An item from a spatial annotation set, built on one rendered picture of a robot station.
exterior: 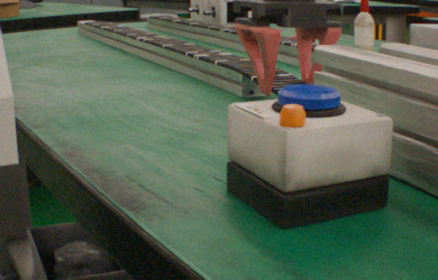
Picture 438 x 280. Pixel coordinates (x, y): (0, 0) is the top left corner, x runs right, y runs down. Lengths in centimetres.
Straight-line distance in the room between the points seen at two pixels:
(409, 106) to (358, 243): 13
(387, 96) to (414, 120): 3
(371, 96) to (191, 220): 18
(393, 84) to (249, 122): 13
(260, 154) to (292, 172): 3
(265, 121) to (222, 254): 9
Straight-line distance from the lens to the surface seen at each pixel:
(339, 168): 38
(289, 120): 36
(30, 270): 160
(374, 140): 39
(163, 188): 44
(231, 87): 77
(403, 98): 45
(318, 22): 65
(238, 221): 38
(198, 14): 168
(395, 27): 357
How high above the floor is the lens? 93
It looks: 15 degrees down
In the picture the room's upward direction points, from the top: straight up
